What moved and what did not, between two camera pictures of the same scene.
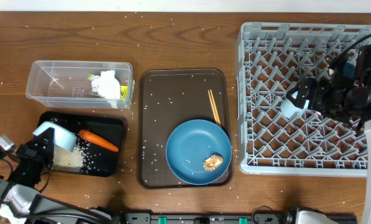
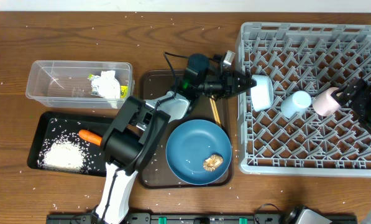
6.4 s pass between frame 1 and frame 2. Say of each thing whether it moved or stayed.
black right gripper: moved
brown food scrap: stayed
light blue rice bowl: moved
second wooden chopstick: stayed
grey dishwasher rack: stayed
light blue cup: stayed
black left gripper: moved
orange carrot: stayed
